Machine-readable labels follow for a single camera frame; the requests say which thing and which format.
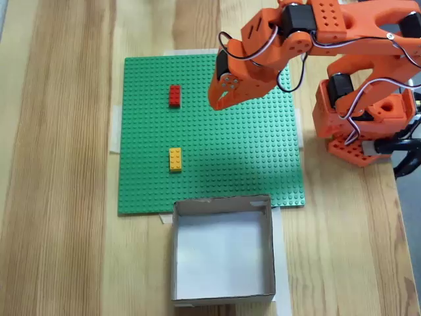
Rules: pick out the wide white tape strip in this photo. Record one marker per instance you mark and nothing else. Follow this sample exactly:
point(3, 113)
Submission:
point(190, 52)

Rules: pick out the red lego block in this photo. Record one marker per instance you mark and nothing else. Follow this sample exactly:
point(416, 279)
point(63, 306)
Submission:
point(175, 95)

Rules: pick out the green lego baseplate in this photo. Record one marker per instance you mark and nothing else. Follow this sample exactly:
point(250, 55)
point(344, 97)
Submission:
point(230, 158)

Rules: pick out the cardboard box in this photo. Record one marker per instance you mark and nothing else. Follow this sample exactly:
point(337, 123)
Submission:
point(223, 250)

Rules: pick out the yellow lego block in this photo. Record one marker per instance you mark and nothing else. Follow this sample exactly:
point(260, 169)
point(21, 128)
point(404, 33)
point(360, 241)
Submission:
point(175, 159)

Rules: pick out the long white tape strip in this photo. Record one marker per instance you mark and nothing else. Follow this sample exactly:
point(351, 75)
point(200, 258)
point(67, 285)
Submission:
point(282, 247)

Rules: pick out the small white tape piece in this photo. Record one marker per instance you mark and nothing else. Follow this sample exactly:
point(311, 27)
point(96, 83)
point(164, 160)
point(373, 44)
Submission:
point(166, 219)

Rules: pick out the black table clamp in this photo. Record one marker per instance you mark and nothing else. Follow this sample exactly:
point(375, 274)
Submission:
point(404, 148)

